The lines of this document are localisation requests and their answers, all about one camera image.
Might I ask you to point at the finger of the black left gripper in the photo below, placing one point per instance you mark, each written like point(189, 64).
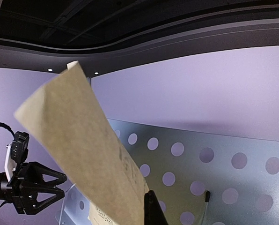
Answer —
point(44, 178)
point(32, 206)

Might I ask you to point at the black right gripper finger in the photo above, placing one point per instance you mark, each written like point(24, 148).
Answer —
point(153, 212)

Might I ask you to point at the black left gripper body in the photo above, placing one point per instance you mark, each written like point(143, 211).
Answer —
point(23, 189)

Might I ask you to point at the light blue folding music stand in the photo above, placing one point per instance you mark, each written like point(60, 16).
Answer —
point(206, 179)

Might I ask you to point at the yellow sheet music page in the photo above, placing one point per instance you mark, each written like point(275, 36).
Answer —
point(66, 118)

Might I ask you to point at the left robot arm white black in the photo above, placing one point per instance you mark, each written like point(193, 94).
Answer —
point(4, 193)

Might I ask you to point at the left aluminium corner post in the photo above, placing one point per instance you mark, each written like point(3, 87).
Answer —
point(90, 81)

